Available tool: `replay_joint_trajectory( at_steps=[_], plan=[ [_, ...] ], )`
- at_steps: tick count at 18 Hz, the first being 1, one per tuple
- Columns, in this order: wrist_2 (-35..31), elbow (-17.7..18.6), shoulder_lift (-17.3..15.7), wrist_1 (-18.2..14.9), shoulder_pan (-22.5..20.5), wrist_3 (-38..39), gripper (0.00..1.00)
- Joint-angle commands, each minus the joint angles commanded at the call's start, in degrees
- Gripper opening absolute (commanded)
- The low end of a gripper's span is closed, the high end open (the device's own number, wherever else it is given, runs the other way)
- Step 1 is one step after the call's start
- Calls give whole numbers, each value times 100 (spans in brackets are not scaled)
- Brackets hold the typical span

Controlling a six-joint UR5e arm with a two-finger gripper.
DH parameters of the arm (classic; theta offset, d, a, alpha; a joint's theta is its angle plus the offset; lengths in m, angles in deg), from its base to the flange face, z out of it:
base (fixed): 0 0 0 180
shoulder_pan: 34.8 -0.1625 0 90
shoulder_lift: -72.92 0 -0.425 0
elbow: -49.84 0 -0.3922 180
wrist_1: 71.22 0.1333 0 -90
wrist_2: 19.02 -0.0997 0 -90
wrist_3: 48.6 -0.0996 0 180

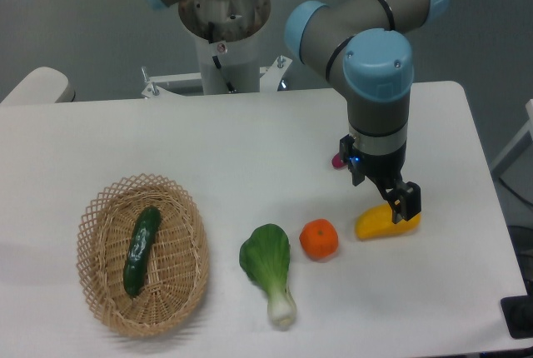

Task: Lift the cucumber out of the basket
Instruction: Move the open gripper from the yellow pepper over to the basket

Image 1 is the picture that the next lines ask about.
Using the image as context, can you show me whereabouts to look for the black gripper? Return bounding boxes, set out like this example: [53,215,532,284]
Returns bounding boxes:
[339,135,421,224]

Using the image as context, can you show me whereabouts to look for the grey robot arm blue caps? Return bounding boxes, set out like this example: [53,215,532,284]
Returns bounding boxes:
[148,0,449,223]

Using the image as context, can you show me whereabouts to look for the woven wicker basket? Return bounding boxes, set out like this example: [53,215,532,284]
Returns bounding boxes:
[77,174,209,337]

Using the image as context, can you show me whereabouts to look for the dark green cucumber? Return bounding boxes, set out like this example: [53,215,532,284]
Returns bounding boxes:
[122,206,162,297]

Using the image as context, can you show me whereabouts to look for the pink small fruit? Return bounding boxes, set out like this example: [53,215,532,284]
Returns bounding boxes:
[331,153,346,169]

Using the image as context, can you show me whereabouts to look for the orange tangerine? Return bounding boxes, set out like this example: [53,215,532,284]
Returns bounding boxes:
[299,218,339,260]

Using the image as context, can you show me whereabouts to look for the green bok choy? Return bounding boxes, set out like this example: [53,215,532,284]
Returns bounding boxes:
[239,223,297,329]

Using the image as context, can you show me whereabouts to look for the black device at table edge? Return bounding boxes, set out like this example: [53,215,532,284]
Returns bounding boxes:
[501,296,532,340]

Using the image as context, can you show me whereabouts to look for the white chair armrest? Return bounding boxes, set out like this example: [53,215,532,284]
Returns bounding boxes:
[1,67,76,107]

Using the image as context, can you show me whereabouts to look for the white metal base frame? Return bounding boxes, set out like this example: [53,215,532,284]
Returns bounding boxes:
[141,55,293,99]

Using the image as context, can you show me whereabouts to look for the black cable on pedestal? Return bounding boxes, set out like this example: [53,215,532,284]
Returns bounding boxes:
[207,20,237,94]

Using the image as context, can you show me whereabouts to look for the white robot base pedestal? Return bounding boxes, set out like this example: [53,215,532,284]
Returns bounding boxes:
[178,0,271,95]

